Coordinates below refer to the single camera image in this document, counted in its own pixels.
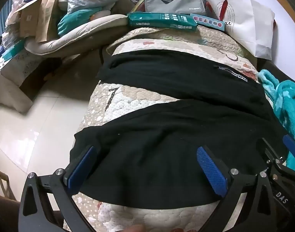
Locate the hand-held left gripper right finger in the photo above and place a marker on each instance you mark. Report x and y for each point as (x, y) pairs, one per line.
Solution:
(211, 171)

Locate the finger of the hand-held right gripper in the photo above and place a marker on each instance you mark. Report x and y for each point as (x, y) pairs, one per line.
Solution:
(268, 149)
(291, 145)

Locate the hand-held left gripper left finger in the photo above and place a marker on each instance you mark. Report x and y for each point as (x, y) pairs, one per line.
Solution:
(81, 169)

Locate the black pants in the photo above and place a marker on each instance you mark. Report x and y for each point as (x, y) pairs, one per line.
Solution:
(174, 137)

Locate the teal fleece blanket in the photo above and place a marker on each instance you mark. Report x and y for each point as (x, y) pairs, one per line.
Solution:
(287, 101)

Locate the dark headboard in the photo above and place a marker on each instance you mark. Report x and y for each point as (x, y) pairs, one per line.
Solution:
(280, 70)

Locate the wooden chair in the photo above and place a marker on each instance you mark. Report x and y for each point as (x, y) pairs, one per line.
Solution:
(0, 181)

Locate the quilted heart print blanket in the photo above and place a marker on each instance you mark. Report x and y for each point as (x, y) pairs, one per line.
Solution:
(128, 101)

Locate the person's brown clothing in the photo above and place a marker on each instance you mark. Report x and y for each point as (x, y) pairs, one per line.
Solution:
(5, 215)

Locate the beige mattress with patterned cover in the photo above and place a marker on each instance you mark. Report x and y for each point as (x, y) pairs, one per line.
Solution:
(14, 77)

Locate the white paper bag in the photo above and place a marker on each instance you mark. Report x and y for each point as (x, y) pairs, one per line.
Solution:
(248, 24)

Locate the beige padded cushion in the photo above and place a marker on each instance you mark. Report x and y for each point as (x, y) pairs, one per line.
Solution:
(72, 41)

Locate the teal flat pack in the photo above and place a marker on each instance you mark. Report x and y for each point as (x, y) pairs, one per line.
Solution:
(13, 49)

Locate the light blue shapes box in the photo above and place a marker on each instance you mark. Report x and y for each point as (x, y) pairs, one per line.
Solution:
(207, 22)

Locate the teal cloth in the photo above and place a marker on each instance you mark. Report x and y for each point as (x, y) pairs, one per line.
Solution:
(75, 20)

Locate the brown paper bag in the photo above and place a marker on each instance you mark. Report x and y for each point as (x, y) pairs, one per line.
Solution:
(48, 17)

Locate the brown cardboard box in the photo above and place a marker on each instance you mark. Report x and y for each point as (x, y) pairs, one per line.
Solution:
(29, 19)

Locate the green paper pack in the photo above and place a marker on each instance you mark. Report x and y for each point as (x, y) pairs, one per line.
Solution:
(157, 20)

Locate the grey laptop bag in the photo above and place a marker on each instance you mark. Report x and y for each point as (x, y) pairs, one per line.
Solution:
(174, 2)

